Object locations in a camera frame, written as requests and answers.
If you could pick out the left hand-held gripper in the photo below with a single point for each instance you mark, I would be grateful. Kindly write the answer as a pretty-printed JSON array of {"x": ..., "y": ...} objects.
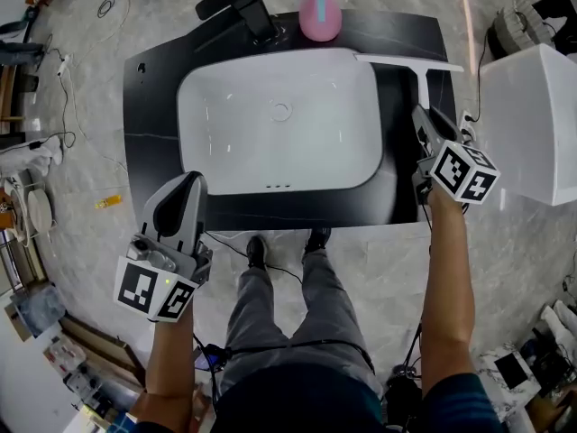
[{"x": 149, "y": 287}]

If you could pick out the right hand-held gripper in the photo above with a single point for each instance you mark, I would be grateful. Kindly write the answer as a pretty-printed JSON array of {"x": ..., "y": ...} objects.
[{"x": 464, "y": 174}]

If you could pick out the white squeegee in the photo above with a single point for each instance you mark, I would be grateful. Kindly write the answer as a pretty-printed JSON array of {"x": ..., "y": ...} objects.
[{"x": 405, "y": 62}]

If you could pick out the person's right forearm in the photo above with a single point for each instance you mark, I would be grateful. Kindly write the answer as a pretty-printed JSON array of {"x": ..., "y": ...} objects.
[{"x": 448, "y": 287}]

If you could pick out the person's left forearm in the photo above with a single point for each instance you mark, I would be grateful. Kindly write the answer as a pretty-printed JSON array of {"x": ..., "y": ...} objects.
[{"x": 169, "y": 359}]

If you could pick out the person's left shoe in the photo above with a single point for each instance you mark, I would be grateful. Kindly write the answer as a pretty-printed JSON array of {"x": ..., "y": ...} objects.
[{"x": 256, "y": 251}]

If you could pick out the person's shoe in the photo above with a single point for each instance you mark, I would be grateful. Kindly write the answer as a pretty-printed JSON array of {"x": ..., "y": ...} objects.
[
  {"x": 317, "y": 241},
  {"x": 256, "y": 251}
]

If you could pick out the yellow packet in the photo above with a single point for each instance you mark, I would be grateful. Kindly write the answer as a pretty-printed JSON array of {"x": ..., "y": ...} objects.
[{"x": 108, "y": 202}]

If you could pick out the white freestanding tub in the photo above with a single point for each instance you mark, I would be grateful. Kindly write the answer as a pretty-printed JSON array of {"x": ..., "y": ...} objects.
[{"x": 532, "y": 124}]

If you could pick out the black marble table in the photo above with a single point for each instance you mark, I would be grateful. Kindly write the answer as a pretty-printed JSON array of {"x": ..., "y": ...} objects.
[{"x": 153, "y": 106}]

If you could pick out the white sink basin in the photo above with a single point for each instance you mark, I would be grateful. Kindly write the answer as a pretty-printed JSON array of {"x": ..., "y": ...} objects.
[{"x": 279, "y": 142}]

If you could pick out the woven basket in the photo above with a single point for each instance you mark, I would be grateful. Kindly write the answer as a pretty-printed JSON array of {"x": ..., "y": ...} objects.
[{"x": 518, "y": 30}]

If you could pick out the person's left leg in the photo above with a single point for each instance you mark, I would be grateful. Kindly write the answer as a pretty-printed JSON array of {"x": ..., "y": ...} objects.
[{"x": 257, "y": 323}]

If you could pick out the person's leg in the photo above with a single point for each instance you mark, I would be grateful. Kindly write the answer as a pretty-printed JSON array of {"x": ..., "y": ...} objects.
[
  {"x": 331, "y": 314},
  {"x": 257, "y": 323}
]

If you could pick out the person's right shoe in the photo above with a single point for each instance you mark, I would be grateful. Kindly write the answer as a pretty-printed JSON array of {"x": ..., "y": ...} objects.
[{"x": 317, "y": 241}]

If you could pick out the white round lid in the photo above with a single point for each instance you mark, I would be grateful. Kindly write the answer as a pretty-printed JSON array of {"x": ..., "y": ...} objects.
[{"x": 39, "y": 210}]

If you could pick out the blue belt device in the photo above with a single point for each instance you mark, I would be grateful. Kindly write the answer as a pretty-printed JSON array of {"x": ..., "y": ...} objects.
[{"x": 208, "y": 360}]

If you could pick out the pink spray bottle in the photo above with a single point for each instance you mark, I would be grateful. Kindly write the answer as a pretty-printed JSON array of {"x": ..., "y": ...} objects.
[{"x": 320, "y": 16}]

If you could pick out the person's right leg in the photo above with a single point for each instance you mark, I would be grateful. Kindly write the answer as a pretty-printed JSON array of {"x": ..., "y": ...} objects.
[{"x": 331, "y": 314}]

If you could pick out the black faucet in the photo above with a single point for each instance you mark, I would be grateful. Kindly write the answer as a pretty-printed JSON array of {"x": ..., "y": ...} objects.
[{"x": 252, "y": 7}]

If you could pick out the person's teal shirt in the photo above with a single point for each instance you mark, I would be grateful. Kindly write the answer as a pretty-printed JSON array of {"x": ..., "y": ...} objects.
[{"x": 315, "y": 404}]

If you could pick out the white wall-plug power strip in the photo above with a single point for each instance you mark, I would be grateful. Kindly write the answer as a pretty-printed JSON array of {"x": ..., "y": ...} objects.
[{"x": 467, "y": 126}]

